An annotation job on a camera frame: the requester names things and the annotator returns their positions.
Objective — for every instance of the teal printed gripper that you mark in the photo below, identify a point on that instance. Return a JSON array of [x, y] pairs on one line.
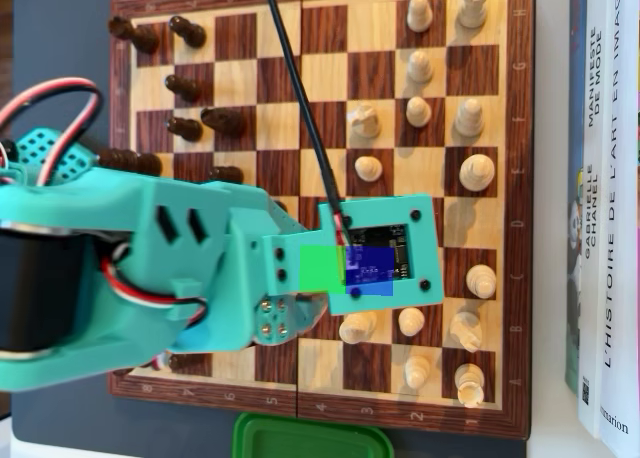
[[243, 258]]

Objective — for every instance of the teal printed robot arm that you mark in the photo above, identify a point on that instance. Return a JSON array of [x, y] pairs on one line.
[[150, 213]]

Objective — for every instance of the white chess queen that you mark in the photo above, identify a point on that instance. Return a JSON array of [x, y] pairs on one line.
[[357, 326]]

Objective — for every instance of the dark brown chess pawn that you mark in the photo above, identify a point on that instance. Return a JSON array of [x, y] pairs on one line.
[[184, 128], [226, 174], [188, 31], [184, 88]]

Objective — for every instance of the white chess pawn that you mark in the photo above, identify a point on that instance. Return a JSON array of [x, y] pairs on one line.
[[411, 322], [417, 371], [368, 168], [419, 14], [420, 66], [418, 111]]

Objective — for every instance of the white chess knight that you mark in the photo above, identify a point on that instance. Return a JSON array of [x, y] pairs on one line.
[[466, 330], [364, 120]]

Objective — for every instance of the dark brown chess knight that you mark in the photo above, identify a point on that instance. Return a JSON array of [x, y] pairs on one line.
[[223, 121]]

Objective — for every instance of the white chess bishop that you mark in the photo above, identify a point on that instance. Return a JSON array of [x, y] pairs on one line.
[[481, 280], [469, 118]]

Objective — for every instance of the dark brown chess king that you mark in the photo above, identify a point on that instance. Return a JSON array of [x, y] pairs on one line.
[[130, 161]]

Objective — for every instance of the white chess king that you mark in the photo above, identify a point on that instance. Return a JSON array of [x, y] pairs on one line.
[[477, 172]]

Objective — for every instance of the white chess rook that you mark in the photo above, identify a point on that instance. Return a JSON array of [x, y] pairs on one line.
[[472, 3], [469, 384]]

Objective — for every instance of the dark brown chess rook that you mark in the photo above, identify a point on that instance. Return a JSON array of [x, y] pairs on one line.
[[137, 34]]

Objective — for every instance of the green plastic container lid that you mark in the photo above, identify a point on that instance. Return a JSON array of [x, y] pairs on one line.
[[310, 438]]

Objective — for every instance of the wooden folding chessboard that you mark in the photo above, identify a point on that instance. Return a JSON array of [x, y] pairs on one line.
[[325, 73]]

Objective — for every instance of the book with colourful cover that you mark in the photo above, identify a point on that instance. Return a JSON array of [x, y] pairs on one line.
[[573, 278]]

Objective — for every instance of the white Gabrielle Chanel book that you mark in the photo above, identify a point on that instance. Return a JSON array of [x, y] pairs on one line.
[[595, 228]]

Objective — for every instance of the white art history book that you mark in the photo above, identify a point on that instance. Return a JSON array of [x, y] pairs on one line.
[[622, 228]]

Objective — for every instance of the teal camera mount with board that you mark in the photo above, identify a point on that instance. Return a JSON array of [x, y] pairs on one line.
[[380, 210]]

